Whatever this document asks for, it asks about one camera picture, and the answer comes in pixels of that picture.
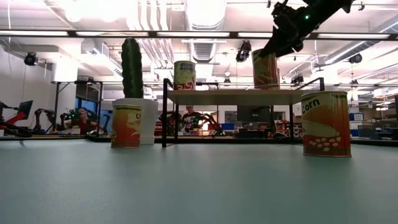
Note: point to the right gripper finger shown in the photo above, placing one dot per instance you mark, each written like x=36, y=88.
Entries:
x=275, y=46

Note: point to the orange green beans can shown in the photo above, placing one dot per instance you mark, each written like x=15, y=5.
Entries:
x=264, y=73

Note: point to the tall orange pineapple can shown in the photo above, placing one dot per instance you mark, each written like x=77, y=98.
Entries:
x=279, y=77

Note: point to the orange corn label can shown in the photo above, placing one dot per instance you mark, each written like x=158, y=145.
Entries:
x=326, y=124
x=126, y=127

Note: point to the green can with red swirls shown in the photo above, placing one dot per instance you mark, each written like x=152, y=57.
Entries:
x=184, y=77

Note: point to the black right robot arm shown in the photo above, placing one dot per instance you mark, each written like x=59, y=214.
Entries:
x=329, y=6

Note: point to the background black robot arm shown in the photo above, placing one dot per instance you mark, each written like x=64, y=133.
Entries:
x=214, y=121

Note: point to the overhead beam with light strips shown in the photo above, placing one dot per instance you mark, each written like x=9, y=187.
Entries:
x=233, y=35

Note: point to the black ceiling spotlight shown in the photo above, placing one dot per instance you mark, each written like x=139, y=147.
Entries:
x=356, y=58
x=31, y=59

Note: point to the black cabinet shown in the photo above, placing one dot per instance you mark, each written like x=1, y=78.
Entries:
x=253, y=119

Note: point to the standing person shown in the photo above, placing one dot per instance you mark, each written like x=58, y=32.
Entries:
x=190, y=119

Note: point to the blue storage bins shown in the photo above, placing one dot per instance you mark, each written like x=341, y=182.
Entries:
x=354, y=133

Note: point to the green cactus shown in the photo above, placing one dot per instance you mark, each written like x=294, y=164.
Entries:
x=132, y=68

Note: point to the teal table mat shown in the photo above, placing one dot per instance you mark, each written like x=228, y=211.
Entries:
x=199, y=193

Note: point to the seated person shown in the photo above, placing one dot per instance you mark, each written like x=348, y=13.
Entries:
x=84, y=123

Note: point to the monitor on red stand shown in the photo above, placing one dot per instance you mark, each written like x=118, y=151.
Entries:
x=25, y=107

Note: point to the black overhead rig camera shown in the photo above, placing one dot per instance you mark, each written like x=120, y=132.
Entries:
x=243, y=51

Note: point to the black ceiling-hung camera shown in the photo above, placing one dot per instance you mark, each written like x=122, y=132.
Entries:
x=297, y=79

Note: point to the wooden shelf with black frame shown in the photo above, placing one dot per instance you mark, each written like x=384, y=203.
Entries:
x=233, y=97

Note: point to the silver ceiling ventilation duct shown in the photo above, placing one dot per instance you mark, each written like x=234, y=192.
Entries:
x=203, y=15

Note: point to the black aluminium rig frame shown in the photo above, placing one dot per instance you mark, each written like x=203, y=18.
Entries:
x=373, y=142

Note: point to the black metal stand frame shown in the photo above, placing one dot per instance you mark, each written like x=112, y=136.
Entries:
x=57, y=99

